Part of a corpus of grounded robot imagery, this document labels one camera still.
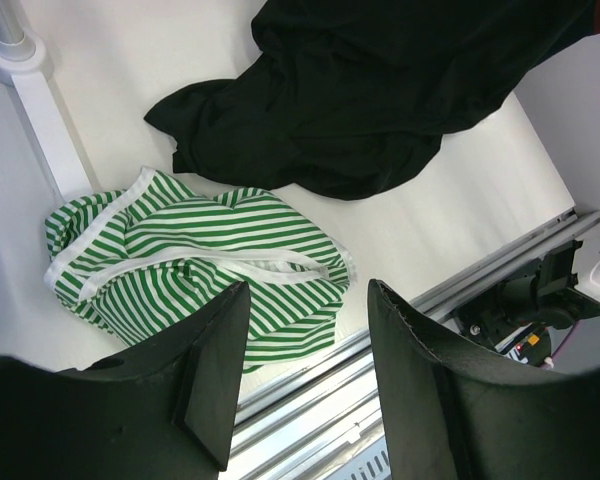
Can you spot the aluminium mounting rail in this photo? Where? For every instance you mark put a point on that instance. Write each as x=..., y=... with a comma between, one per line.
x=323, y=420

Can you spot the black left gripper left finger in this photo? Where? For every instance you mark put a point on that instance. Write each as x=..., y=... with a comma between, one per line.
x=162, y=409

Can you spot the black tank top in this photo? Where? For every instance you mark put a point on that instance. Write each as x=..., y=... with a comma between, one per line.
x=349, y=99

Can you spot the white metal clothes rack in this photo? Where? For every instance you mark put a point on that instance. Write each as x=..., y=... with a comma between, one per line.
x=26, y=66

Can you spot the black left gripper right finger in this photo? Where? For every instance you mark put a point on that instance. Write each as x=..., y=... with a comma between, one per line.
x=452, y=409

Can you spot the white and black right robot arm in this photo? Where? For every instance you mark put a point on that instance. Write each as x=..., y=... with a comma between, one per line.
x=513, y=317

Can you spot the green white striped tank top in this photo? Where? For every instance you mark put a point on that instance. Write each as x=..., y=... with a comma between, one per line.
x=134, y=262

